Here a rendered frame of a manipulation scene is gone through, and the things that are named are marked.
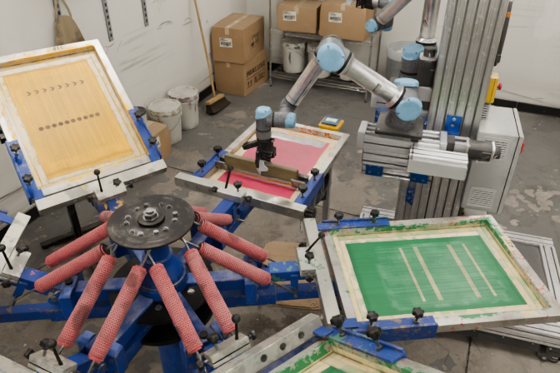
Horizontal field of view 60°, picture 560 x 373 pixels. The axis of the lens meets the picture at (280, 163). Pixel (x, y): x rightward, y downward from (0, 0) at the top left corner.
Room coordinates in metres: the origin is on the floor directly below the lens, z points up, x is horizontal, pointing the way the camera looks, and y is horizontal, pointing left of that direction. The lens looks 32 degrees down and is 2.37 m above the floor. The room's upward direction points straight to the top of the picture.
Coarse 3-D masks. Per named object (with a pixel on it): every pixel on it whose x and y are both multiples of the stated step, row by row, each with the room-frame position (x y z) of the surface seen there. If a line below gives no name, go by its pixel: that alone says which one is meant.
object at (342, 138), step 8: (248, 128) 2.60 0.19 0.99; (288, 128) 2.65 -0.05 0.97; (296, 128) 2.63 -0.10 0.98; (304, 128) 2.61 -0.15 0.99; (312, 128) 2.60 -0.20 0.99; (320, 128) 2.60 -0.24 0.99; (240, 136) 2.51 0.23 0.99; (248, 136) 2.54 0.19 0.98; (320, 136) 2.57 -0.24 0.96; (328, 136) 2.55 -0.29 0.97; (336, 136) 2.53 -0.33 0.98; (344, 136) 2.51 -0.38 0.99; (232, 144) 2.41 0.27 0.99; (240, 144) 2.44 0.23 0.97; (336, 144) 2.41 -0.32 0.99; (344, 144) 2.44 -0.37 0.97; (232, 152) 2.36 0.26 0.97; (336, 152) 2.32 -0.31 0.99; (328, 160) 2.24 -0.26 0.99; (216, 168) 2.19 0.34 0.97; (320, 168) 2.16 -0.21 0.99; (328, 168) 2.19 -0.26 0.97; (208, 176) 2.12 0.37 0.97; (288, 200) 1.88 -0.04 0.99
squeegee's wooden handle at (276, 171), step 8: (232, 160) 2.15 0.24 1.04; (240, 160) 2.13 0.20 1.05; (248, 160) 2.12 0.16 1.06; (240, 168) 2.14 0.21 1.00; (248, 168) 2.12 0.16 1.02; (256, 168) 2.10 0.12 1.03; (272, 168) 2.06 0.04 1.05; (280, 168) 2.04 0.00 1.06; (288, 168) 2.04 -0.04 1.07; (272, 176) 2.06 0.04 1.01; (280, 176) 2.04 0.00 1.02; (288, 176) 2.02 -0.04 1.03; (296, 176) 2.01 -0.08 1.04
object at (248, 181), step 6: (276, 138) 2.54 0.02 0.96; (252, 150) 2.41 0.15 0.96; (246, 156) 2.34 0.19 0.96; (222, 174) 2.15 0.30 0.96; (234, 174) 2.15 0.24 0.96; (240, 174) 2.15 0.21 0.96; (222, 180) 2.10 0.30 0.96; (234, 180) 2.10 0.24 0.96; (240, 180) 2.10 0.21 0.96; (246, 180) 2.10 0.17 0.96; (252, 180) 2.10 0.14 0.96; (258, 180) 2.10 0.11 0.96; (246, 186) 2.04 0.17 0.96; (252, 186) 2.04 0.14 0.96
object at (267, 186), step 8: (328, 144) 2.47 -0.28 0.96; (320, 152) 2.38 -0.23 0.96; (312, 160) 2.30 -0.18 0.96; (304, 168) 2.21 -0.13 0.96; (264, 184) 2.06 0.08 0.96; (272, 184) 2.06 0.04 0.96; (280, 184) 2.06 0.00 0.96; (264, 192) 1.99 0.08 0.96; (272, 192) 1.99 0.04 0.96; (280, 192) 1.99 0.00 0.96; (288, 192) 1.99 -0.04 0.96
